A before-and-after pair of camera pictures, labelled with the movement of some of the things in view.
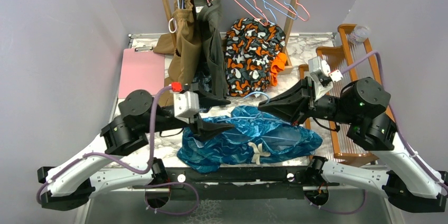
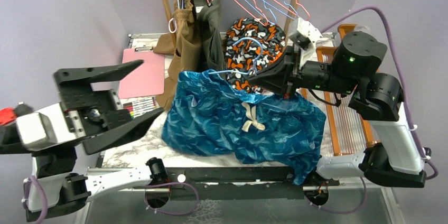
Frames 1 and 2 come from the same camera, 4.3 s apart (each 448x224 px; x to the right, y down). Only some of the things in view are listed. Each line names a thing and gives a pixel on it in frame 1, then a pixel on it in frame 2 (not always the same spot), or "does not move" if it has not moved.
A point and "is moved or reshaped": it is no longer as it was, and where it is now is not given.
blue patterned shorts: x=258 y=137 is moved or reshaped
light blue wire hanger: x=259 y=116 → x=253 y=70
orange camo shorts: x=254 y=54 does not move
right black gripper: x=294 y=104 → x=280 y=77
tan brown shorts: x=184 y=42 does not move
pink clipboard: x=141 y=69 does not move
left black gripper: x=206 y=130 → x=95 y=107
